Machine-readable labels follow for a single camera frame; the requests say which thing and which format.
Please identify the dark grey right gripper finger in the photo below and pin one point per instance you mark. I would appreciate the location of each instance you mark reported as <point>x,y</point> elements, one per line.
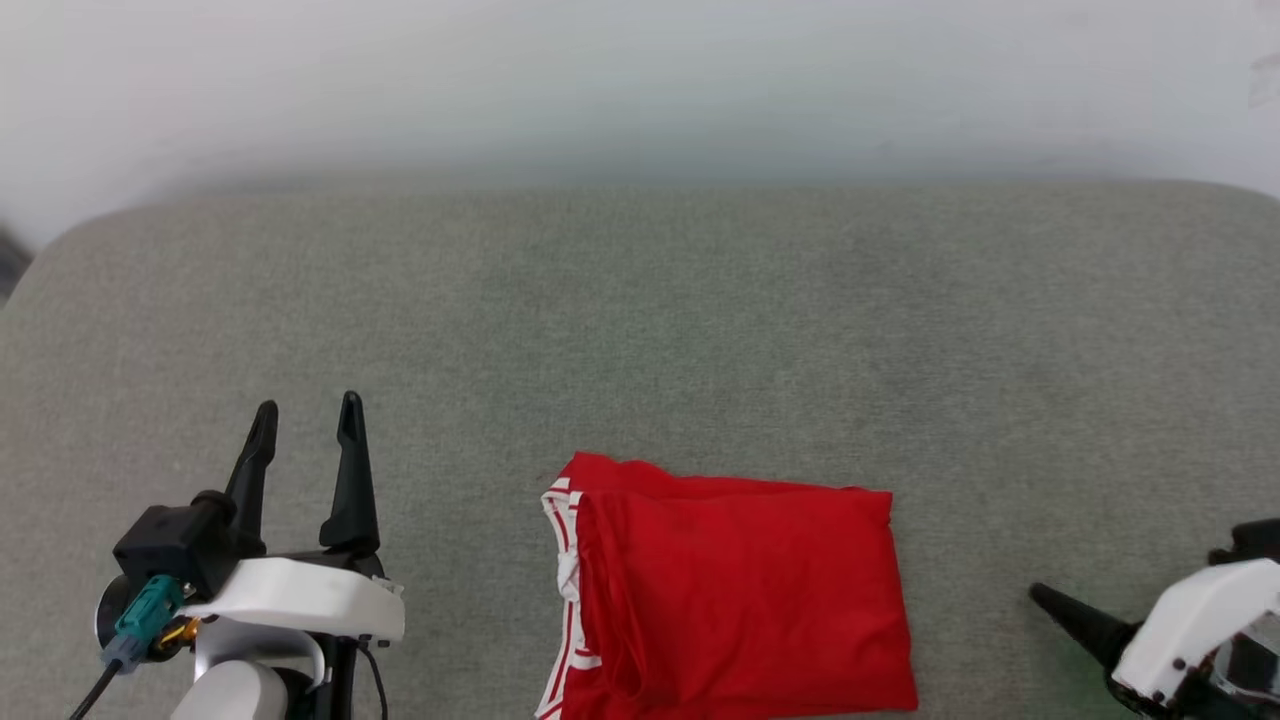
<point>1090,622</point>

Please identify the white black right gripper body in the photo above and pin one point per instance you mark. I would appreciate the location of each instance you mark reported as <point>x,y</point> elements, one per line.
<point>1200,620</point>

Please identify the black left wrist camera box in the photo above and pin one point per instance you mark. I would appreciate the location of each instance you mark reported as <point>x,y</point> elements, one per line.
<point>170,545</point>

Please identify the grey fabric sofa cushion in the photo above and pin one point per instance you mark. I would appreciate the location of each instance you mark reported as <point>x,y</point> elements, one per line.
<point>700,330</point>

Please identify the red basketball jersey number 23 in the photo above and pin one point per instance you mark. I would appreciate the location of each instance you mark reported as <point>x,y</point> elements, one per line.
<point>740,600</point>

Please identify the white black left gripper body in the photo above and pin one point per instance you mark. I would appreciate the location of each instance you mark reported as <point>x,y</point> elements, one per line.
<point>300,595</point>

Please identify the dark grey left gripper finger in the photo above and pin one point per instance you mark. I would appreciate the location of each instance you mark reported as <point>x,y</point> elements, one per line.
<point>252,480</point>
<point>352,490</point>

